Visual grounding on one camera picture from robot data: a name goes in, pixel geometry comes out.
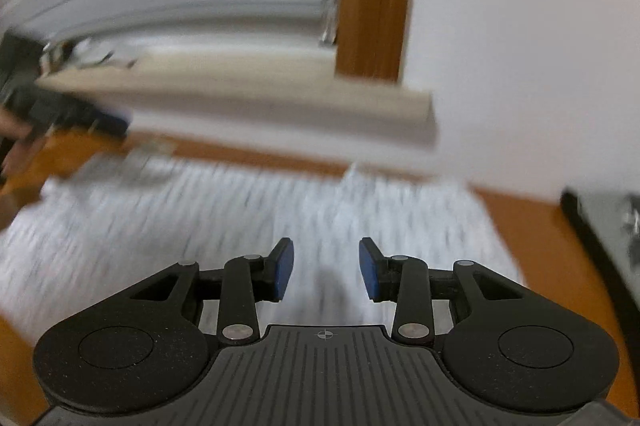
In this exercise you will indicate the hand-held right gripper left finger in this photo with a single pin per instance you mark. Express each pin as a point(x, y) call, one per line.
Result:
point(285, 268)

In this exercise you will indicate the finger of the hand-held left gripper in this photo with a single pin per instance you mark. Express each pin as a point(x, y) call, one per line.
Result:
point(107, 120)

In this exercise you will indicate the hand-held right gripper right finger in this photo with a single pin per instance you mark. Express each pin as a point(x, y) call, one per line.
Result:
point(369, 268)

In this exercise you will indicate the white patterned pajama top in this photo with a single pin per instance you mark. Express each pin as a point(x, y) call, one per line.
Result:
point(250, 216)

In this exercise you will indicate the person's left hand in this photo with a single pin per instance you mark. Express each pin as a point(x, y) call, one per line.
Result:
point(15, 140)

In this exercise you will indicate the clear plastic bag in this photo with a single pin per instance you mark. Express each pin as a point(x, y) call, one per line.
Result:
point(90, 53)

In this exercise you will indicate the beige window sill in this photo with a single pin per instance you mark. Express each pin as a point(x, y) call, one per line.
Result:
point(250, 100)

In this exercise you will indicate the black folded cloth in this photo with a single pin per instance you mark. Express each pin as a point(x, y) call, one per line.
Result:
point(595, 251)

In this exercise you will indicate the grey printed t-shirt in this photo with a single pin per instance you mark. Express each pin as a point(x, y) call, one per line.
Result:
point(617, 231)

